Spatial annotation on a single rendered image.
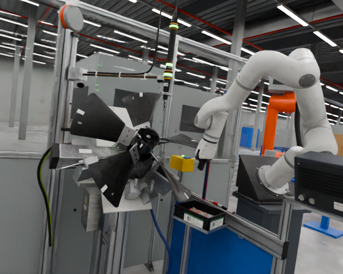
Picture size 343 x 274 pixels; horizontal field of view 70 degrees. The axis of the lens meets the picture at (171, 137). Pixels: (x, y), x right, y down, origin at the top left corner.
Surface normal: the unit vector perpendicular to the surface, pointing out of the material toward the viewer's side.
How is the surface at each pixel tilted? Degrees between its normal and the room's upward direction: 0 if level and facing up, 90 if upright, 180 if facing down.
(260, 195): 44
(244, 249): 90
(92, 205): 90
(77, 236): 90
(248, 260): 90
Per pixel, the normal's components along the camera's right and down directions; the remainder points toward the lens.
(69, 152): 0.47, -0.55
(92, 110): 0.28, -0.10
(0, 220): 0.51, 0.11
